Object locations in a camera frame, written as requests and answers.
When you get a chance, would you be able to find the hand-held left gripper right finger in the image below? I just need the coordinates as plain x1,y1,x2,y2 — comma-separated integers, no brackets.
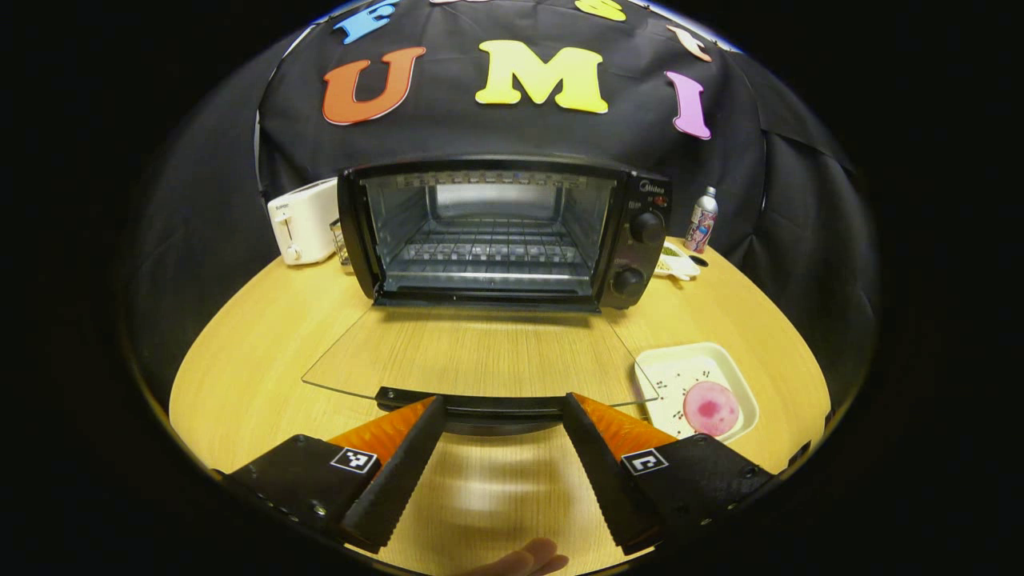
562,391,777,558

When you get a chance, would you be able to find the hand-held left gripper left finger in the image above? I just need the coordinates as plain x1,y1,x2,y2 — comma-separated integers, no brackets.
216,394,447,554

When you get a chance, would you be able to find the round pink food patty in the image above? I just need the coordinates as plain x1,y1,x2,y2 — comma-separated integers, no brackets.
682,381,741,438

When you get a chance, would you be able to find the cream rectangular food tray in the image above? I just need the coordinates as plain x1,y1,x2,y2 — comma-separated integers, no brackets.
634,342,759,443

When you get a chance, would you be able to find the black electric oven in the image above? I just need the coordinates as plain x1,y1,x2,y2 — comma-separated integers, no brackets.
302,154,673,437

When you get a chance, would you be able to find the metal oven rack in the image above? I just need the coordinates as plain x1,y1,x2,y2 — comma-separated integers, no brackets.
396,220,593,277

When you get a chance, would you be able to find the small white dish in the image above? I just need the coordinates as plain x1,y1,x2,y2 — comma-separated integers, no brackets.
652,240,702,281

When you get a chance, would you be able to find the silver printed spray bottle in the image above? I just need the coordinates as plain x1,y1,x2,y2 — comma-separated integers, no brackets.
686,186,719,255

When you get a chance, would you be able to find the white toaster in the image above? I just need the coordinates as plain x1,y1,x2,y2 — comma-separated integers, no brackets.
266,178,341,266

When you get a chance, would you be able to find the black backdrop cloth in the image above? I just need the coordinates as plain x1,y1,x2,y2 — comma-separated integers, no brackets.
132,0,881,417

